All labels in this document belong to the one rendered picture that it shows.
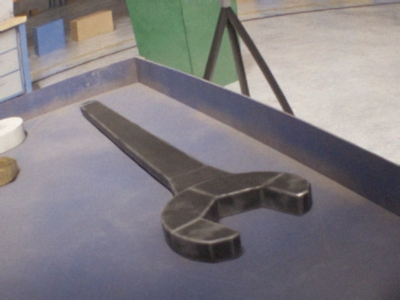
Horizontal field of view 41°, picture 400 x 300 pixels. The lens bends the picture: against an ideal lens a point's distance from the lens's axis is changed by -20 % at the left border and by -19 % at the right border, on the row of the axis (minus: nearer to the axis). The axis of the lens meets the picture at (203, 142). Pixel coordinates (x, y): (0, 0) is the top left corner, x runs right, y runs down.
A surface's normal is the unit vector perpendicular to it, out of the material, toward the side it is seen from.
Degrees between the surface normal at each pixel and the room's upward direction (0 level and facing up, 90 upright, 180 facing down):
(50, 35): 90
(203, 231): 0
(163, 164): 0
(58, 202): 0
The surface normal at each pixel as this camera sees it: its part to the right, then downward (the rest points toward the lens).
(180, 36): -0.67, 0.41
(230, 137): -0.15, -0.93
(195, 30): 0.72, 0.19
